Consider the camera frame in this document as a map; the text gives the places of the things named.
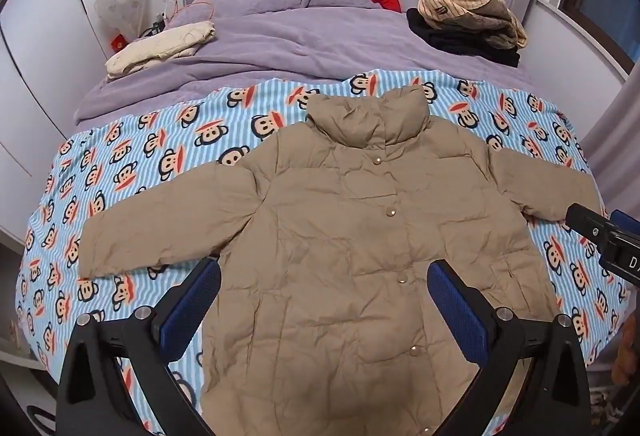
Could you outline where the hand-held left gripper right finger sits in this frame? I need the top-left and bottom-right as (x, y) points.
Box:
(427, 260), (593, 436)

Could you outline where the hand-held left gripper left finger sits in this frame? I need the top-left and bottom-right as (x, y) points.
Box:
(55, 258), (222, 436)

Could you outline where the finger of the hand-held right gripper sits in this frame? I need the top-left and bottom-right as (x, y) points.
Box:
(565, 203), (612, 243)
(610, 210), (640, 237)

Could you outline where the tan puffer jacket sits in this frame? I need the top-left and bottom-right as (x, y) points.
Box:
(79, 84), (608, 436)

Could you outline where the orange brown blurry object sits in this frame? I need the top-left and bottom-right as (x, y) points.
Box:
(616, 316), (640, 387)

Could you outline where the monkey printed striped blanket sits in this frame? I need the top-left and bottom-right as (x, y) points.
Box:
(15, 70), (632, 436)

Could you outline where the black garment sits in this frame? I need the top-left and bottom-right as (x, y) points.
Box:
(406, 8), (521, 68)

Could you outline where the cream folded garment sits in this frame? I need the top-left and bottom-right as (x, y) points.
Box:
(105, 20), (218, 81)

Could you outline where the white wardrobe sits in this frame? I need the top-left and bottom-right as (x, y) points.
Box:
(0, 0), (183, 241)

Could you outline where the purple duvet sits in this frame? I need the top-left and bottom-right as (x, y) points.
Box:
(74, 0), (533, 124)

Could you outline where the small dark bedside gadget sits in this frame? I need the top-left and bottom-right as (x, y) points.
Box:
(149, 10), (173, 36)

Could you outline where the covered standing fan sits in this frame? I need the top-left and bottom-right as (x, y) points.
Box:
(94, 0), (147, 41)

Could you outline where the black cable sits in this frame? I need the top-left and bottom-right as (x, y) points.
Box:
(27, 406), (57, 436)

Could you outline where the orange cable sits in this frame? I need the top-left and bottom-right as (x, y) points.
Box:
(167, 0), (216, 24)

